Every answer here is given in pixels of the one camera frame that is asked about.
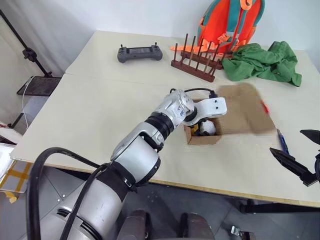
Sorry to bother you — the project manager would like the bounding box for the black table frame bar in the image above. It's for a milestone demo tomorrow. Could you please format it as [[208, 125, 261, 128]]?
[[239, 199, 320, 215]]

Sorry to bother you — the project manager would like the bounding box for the grey handheld remote controller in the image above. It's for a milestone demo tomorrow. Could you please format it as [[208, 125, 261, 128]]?
[[116, 41, 165, 65]]

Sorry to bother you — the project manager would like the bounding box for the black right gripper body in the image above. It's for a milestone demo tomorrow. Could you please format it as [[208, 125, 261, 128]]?
[[313, 149, 320, 181]]

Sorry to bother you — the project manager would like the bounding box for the black and white soccer ball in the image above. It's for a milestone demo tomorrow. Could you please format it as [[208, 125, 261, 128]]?
[[200, 119, 217, 137]]

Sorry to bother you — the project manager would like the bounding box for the brown wooden peg rack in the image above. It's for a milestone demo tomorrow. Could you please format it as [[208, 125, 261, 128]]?
[[170, 32, 224, 83]]

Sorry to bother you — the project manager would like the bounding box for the thin white cable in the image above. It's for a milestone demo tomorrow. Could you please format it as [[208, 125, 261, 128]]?
[[21, 76, 35, 128]]

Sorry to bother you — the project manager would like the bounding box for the black tripod stand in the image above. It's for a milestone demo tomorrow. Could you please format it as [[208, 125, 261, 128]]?
[[0, 8, 54, 79]]

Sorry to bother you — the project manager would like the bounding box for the orange and teal backpack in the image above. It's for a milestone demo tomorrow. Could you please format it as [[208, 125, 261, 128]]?
[[169, 0, 266, 55]]

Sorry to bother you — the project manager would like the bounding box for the dark rounded shape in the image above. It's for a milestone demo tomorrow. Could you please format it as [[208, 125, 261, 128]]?
[[119, 209, 151, 240], [179, 211, 215, 240]]

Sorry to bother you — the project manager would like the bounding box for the table leg caster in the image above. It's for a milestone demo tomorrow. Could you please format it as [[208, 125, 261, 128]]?
[[229, 224, 255, 240]]

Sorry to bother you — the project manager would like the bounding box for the thick black shoulder cable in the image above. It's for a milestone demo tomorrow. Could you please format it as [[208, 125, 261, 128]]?
[[26, 147, 106, 240]]

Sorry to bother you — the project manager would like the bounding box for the cardboard box with red tape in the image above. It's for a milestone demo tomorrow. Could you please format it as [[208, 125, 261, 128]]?
[[183, 83, 276, 146]]

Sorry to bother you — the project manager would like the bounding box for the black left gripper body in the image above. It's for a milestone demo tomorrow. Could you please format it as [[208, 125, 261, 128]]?
[[192, 123, 204, 137]]

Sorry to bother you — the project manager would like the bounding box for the black mesh tray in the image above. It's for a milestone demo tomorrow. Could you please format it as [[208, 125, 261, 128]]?
[[16, 76, 63, 98]]

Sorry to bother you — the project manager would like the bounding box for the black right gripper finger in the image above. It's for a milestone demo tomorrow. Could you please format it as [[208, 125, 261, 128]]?
[[299, 129, 320, 145], [269, 147, 319, 187]]

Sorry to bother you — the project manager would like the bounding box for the board with yellow tape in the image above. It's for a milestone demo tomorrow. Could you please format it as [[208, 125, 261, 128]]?
[[0, 159, 34, 195]]

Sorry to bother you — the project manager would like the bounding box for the crumpled green cloth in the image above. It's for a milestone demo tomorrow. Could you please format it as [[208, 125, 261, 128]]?
[[221, 40, 303, 88]]

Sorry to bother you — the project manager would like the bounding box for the thin black left wrist cable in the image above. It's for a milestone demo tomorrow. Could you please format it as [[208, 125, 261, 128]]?
[[169, 87, 217, 101]]

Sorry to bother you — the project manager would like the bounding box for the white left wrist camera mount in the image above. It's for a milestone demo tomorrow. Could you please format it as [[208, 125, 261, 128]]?
[[185, 96, 228, 131]]

